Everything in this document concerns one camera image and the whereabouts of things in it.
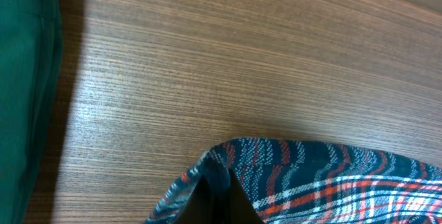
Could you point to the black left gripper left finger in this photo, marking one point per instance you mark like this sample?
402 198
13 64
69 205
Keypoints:
202 206

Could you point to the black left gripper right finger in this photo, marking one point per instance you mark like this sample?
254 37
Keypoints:
235 207

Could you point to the plaid red blue shirt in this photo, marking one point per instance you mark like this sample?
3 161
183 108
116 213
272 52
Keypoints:
290 181

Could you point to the folded green cloth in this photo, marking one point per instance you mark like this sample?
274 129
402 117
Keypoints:
31 54

